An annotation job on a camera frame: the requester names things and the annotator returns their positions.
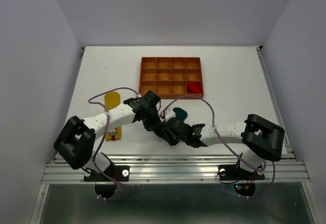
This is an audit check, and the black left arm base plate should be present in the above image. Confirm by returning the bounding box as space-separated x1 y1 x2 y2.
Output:
84 165 130 182

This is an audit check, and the dark green sock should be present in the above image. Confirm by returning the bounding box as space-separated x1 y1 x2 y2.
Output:
173 107 188 121

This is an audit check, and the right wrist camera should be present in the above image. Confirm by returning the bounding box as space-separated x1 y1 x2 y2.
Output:
160 108 176 121

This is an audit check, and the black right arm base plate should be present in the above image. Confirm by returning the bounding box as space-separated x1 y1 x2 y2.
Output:
217 164 265 182

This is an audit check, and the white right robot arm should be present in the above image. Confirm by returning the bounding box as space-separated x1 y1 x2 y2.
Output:
163 111 285 178

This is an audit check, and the yellow sock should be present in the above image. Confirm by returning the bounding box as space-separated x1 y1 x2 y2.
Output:
104 92 122 141

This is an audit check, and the orange compartment tray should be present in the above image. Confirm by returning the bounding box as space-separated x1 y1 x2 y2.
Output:
139 57 204 99

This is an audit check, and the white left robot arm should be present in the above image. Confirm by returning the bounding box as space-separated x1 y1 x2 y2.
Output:
53 90 161 180

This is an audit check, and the red sock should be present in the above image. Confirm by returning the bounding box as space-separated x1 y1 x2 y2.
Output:
187 81 202 94

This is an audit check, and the aluminium mounting rail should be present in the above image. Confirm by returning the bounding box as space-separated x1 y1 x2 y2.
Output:
41 154 310 184

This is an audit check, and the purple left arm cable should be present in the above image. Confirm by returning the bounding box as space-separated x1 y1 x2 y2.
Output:
88 87 142 202

